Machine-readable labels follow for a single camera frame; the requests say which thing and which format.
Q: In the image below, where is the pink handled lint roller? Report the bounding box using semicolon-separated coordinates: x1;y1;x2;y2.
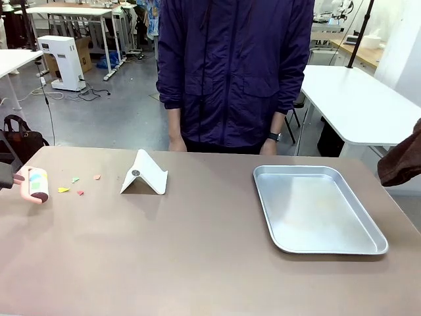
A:
13;166;52;205

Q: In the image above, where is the dark brown towel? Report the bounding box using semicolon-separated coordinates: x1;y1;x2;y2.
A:
377;117;421;188

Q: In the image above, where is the person's left forearm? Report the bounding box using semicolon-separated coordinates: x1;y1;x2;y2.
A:
269;110;285;134

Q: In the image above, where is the person's right forearm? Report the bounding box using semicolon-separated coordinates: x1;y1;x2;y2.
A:
166;107;184;137

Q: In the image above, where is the person's right hand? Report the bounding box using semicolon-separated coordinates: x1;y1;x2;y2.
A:
168;134;188;153

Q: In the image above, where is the person's left hand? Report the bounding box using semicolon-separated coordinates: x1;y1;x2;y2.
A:
259;140;279;155

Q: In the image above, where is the dark handbag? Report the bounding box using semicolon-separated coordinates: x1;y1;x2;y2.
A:
0;114;51;165

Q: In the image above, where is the white side table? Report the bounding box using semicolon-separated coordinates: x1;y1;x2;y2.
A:
0;49;44;111

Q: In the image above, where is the white floor machine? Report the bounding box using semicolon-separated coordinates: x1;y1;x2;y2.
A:
37;35;87;92

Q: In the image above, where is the brown cardboard box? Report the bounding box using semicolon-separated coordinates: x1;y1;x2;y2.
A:
42;36;93;78

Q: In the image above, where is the white folded stand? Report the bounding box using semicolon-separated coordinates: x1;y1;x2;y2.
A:
119;148;169;196

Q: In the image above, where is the black stand pole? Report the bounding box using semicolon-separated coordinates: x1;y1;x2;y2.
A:
18;0;39;53

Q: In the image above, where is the blue plastic bag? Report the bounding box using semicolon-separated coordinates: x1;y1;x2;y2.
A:
96;51;120;70

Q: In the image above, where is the white desk with legs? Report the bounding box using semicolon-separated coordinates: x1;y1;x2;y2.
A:
26;5;126;82

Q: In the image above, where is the bystander in patterned shirt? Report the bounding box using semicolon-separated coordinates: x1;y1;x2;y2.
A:
135;0;160;41

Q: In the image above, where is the person in purple jacket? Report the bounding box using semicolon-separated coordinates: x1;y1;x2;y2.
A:
156;0;315;155

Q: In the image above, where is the black chair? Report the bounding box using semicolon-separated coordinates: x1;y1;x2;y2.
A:
283;93;309;144

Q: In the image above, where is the silver metal tray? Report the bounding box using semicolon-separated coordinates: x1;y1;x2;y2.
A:
253;165;389;255

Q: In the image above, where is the black bin under table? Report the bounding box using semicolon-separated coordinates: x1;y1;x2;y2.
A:
316;115;346;158

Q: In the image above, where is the large white table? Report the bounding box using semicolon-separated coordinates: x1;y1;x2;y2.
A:
299;65;421;158

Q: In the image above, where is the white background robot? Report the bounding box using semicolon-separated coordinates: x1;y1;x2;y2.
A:
310;0;355;33

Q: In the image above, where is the wooden workbench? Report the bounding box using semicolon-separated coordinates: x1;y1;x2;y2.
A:
328;38;384;70

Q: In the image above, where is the black tripod pole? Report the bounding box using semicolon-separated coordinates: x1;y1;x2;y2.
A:
347;0;376;69

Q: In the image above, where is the white box on workbench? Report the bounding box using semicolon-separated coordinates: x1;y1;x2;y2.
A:
360;30;384;50

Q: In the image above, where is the black floor cable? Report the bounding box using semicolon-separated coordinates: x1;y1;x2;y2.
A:
76;82;113;101

